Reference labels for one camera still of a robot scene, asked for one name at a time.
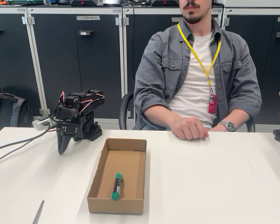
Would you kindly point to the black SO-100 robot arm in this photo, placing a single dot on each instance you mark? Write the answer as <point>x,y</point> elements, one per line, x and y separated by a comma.
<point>88,121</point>

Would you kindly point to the pink badge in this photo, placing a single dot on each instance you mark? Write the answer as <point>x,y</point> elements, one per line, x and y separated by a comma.
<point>212,105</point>

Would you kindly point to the person's right hand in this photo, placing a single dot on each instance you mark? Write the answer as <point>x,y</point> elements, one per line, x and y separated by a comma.
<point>189,128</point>

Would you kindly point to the silver wristwatch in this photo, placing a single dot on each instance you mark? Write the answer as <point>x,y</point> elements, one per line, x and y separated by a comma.
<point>229,126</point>

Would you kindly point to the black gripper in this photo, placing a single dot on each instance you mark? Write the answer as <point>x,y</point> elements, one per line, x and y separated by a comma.
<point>66,131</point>

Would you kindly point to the green edding marker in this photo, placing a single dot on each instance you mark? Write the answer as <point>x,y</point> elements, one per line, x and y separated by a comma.
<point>117,186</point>

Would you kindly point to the green box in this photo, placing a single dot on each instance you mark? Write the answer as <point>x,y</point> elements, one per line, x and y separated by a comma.
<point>25,2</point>

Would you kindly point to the black grey backpack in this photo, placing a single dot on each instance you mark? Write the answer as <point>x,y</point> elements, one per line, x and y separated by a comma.
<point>4,112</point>

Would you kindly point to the person's right forearm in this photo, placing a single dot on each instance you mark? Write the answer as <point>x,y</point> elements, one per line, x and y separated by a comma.
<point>162,114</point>

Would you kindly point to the person in grey shirt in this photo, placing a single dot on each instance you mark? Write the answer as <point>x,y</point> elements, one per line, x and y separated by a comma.
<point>200,70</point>

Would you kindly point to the person's left forearm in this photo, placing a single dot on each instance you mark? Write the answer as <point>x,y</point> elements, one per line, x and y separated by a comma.
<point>245,109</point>

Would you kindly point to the grey flat strip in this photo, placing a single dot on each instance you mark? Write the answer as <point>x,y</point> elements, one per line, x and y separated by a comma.
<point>38,213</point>

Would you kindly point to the silver white wrist camera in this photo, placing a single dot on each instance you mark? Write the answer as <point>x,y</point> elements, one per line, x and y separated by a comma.
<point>40,123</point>

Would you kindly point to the brown cardboard box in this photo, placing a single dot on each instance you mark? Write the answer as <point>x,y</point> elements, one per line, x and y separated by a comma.
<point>121,163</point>

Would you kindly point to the black case with red triangle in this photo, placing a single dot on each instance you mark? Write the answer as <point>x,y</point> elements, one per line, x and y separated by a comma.
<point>86,2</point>
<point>164,2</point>

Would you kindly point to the grey cabinet hinge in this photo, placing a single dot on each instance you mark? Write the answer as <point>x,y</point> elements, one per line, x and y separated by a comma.
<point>28,20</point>
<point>225,21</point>
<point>121,21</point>
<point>44,111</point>

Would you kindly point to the black grey metal cabinet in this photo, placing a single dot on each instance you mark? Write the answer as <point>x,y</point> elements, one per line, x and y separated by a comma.
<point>9,58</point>
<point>56,58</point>
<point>266,58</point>
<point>135,46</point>

